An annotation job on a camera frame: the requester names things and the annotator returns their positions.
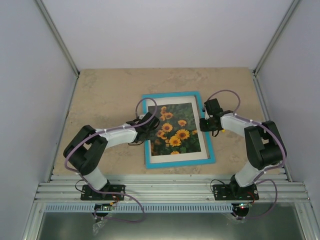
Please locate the aluminium corner post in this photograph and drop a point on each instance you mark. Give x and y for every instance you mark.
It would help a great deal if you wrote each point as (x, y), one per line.
(276, 36)
(55, 32)

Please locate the aluminium rail base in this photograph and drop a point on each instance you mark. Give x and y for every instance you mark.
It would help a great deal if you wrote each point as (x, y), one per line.
(173, 188)

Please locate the sunflower photo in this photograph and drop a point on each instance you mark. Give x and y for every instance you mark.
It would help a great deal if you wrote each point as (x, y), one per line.
(176, 132)

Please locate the clear plastic bag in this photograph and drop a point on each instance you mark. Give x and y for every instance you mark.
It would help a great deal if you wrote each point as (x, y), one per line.
(99, 223)

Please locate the grey slotted cable duct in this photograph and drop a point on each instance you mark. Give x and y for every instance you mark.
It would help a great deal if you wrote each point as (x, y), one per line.
(135, 208)

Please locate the left aluminium corner post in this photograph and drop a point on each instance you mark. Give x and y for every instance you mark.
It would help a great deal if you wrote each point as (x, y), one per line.
(55, 32)

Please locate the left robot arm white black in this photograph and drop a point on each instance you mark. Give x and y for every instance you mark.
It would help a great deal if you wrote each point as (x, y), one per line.
(86, 149)

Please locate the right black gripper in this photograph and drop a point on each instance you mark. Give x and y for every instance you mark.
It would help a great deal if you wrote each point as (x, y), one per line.
(203, 128)

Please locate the teal wooden photo frame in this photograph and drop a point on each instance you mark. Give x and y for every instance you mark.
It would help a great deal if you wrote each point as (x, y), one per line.
(210, 150)

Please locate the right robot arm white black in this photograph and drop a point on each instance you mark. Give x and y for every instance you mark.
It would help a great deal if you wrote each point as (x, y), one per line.
(264, 146)

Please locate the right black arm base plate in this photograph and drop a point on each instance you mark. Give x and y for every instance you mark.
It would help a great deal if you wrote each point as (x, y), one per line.
(222, 192)

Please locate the right aluminium corner post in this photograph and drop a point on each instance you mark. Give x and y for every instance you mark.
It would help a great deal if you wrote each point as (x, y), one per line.
(276, 36)

